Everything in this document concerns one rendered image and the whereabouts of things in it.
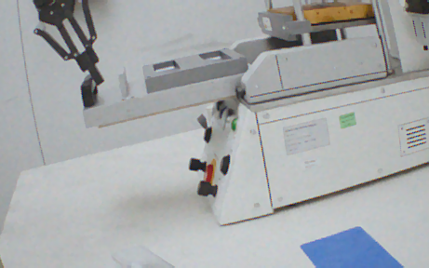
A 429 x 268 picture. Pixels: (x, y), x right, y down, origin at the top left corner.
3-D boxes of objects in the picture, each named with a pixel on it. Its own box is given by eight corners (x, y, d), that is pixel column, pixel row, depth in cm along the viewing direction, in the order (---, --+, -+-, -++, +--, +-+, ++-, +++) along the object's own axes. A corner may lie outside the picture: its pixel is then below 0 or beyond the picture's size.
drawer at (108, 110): (243, 76, 133) (234, 38, 131) (265, 93, 112) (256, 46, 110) (93, 111, 131) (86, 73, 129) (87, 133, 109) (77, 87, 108)
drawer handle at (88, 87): (98, 92, 127) (94, 72, 126) (94, 104, 112) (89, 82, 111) (88, 95, 126) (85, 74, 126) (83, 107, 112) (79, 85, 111)
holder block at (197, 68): (231, 60, 131) (228, 46, 131) (249, 72, 112) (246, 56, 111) (144, 78, 130) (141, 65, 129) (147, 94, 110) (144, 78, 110)
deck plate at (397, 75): (409, 48, 143) (408, 45, 143) (471, 66, 109) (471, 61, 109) (220, 82, 139) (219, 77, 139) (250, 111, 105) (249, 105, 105)
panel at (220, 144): (198, 175, 140) (221, 82, 137) (218, 221, 111) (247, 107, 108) (188, 172, 140) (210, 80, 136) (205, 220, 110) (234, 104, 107)
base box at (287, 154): (420, 120, 146) (408, 49, 142) (484, 154, 110) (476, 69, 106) (198, 174, 142) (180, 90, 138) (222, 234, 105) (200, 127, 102)
